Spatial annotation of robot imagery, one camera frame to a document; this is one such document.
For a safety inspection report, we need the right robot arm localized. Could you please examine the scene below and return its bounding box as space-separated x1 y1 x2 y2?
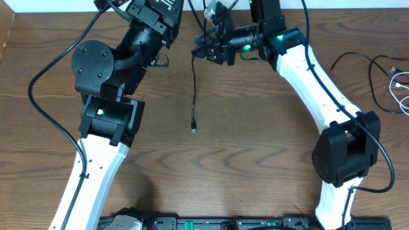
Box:
192 1 390 229

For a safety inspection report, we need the white usb cable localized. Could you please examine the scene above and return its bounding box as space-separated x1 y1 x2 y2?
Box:
389 72 409 116

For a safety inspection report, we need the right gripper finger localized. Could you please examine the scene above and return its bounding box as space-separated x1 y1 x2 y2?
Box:
194 26 219 45
191 45 222 63

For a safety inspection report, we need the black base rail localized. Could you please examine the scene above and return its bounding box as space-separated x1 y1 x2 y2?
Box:
97 216 392 230

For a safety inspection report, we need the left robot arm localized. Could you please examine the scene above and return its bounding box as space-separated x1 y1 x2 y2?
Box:
50 0 183 229

